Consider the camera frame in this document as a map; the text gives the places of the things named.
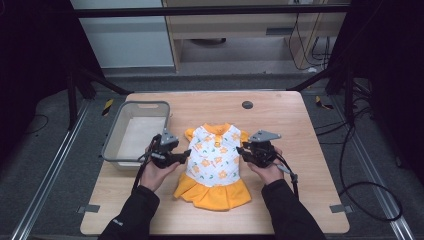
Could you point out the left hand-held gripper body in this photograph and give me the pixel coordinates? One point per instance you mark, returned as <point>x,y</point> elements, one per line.
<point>163,153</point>

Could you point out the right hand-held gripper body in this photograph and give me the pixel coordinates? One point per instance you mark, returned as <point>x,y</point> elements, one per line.
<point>261,151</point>

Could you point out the orange white floral doll dress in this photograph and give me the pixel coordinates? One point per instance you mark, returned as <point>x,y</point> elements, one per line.
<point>213,166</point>

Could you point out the person's right hand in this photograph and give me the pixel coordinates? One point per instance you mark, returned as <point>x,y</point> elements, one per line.
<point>268,173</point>

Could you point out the person's left hand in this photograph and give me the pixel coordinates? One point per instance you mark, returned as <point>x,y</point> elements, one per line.
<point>155,176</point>

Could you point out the grey plastic basket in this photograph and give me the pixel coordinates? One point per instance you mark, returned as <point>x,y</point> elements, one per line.
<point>133,136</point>

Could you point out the yellow black floor tape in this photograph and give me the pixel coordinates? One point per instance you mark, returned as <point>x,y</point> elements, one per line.
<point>322,103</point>
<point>107,107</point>

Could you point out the grey tape strip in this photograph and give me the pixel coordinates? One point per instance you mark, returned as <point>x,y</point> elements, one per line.
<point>88,209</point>
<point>341,208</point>

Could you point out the black metal stand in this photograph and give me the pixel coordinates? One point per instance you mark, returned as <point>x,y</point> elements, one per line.
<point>71,100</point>
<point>348,93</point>

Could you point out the white cabinet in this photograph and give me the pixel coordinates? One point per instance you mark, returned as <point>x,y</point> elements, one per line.
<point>126,40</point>

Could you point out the light wooden desk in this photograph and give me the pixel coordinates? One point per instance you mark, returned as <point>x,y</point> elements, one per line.
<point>233,28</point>

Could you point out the black curtain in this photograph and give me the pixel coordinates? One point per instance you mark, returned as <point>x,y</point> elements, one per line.
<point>30,50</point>
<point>396,66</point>

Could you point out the metal floor rail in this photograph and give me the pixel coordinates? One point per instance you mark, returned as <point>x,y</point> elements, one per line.
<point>50,173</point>
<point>373,170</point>

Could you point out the black horizontal frame bar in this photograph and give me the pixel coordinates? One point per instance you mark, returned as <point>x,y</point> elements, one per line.
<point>206,10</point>

